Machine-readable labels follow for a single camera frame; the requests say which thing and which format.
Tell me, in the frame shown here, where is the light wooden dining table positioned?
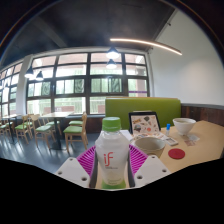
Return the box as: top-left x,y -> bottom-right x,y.
41,111 -> 76,151
1,114 -> 21,144

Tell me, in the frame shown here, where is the long linear ceiling light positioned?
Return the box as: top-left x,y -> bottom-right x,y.
109,37 -> 183,56

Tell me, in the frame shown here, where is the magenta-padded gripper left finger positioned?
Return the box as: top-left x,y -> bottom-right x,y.
54,145 -> 101,189

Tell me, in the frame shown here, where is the group of pendant lamps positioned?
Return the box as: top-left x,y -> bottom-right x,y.
24,46 -> 120,82

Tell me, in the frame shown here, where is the black-framed picture menu stand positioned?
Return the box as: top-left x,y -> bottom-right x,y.
128,110 -> 162,135

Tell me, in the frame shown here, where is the green-capped clear drink bottle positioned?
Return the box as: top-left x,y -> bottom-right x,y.
94,116 -> 131,190

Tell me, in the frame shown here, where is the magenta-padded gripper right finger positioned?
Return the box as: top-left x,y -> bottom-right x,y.
126,143 -> 172,188

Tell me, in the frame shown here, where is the group of green-seated wooden chairs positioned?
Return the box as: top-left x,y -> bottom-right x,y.
0,111 -> 89,153

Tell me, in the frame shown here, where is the small white paper slip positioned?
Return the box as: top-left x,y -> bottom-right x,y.
181,133 -> 200,147

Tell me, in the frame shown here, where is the flat round red coaster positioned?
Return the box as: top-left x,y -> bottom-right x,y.
167,148 -> 186,160

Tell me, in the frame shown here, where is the dark-framed window wall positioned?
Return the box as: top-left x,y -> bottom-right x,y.
0,52 -> 150,118

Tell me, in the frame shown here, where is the white paper sheet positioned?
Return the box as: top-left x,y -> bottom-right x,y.
120,129 -> 135,143

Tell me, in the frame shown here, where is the white ceramic bowl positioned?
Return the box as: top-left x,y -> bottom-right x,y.
172,117 -> 197,136

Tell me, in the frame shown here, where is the green upholstered booth bench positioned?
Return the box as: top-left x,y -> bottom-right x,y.
104,96 -> 183,131

